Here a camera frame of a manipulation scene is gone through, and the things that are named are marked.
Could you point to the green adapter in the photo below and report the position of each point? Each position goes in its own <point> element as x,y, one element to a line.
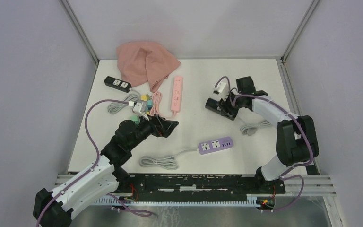
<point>135,119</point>

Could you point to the white cable duct rail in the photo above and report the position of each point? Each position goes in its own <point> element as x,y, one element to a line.
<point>110,201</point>

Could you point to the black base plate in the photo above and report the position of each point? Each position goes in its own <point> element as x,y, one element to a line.
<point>196,188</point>

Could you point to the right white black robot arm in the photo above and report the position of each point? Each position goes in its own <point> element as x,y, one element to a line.
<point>296,140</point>

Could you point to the yellow plug adapter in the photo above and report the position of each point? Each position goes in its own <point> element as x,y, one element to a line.
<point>145,97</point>

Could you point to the teal adapter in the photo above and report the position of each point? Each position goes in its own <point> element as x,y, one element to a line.
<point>150,104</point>

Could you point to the pink power strip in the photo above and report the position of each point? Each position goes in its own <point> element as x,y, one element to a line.
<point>177,94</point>

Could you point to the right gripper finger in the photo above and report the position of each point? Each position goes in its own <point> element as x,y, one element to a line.
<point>229,115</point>
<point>224,105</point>

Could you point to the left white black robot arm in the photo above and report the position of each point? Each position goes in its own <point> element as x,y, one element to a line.
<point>60,206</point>

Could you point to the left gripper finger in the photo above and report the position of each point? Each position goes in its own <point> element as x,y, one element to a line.
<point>165,125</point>
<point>163,132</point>

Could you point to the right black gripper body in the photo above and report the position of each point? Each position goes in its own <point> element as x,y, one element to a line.
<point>237,105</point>

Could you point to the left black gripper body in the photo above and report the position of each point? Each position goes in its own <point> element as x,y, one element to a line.
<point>152,127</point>

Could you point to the purple power strip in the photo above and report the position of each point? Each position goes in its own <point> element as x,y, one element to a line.
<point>215,145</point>

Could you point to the black power strip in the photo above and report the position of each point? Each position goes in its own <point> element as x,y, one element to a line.
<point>214,106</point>
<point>117,84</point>

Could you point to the pink cloth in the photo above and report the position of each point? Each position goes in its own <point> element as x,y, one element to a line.
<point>148,62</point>

